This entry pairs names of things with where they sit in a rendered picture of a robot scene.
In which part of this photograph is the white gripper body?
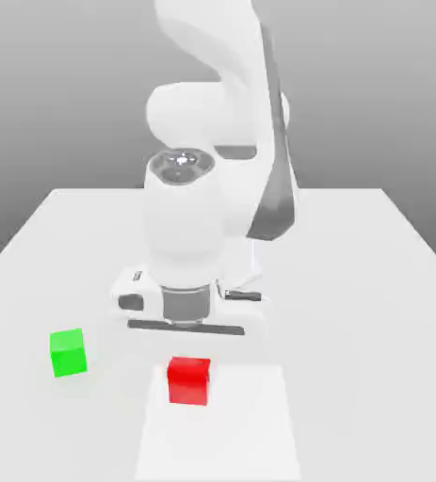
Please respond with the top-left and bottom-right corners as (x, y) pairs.
(105, 299), (268, 342)

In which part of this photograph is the small red cube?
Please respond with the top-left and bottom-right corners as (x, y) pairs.
(166, 356), (212, 407)

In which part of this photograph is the small green cube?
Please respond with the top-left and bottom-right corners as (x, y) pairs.
(49, 328), (89, 378)

